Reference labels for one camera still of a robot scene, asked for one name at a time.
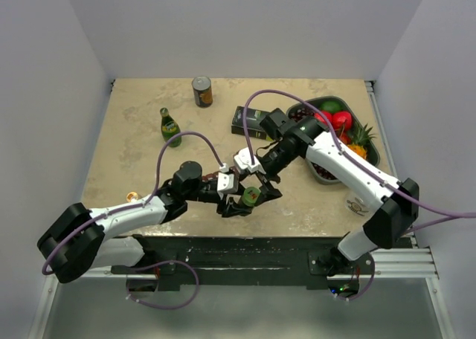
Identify grey fruit tray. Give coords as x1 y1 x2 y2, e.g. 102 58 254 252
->
286 96 380 185

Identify aluminium frame rail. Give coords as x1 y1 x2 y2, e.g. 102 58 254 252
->
364 79 454 339

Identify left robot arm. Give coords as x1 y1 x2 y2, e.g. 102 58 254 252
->
37 161 251 283

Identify orange black tin can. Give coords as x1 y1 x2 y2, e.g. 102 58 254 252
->
191 76 213 108

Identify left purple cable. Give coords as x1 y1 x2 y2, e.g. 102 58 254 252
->
41 130 229 310

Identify purple cable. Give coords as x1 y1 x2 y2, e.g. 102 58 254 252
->
41 130 229 310
244 89 476 303

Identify green lime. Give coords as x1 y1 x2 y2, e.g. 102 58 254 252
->
320 100 342 114

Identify green pill bottle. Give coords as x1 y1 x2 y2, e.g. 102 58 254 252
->
239 187 261 207

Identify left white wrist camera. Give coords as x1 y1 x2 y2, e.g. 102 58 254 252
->
216 178 239 196

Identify white paper cup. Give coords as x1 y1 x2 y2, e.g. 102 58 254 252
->
344 190 369 216

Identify small pineapple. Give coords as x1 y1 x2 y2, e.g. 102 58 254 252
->
347 124 376 160

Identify left red apple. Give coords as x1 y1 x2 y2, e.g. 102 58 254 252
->
314 111 332 127

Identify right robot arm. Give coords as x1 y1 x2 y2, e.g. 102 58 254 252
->
259 109 419 274

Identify green glass bottle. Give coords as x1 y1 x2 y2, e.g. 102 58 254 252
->
160 107 181 141

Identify right red apple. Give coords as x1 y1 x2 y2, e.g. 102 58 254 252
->
332 111 353 131

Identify dark red grapes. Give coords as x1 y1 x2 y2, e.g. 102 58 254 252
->
288 106 337 181

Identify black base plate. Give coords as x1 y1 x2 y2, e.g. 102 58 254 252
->
112 235 375 291

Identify red apple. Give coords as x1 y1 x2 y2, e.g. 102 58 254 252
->
332 111 353 131
314 111 332 127

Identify small orange cap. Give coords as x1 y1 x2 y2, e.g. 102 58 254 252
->
126 192 140 202

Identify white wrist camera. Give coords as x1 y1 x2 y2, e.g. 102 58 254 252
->
216 178 239 196
233 148 266 175

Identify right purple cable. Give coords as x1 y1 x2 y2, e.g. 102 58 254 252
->
244 89 476 303

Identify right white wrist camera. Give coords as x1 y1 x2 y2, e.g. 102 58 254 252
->
233 148 266 175

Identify red weekly pill organizer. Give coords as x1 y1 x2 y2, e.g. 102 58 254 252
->
202 164 243 182

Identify black green carton box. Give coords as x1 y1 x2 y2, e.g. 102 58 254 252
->
231 106 271 141

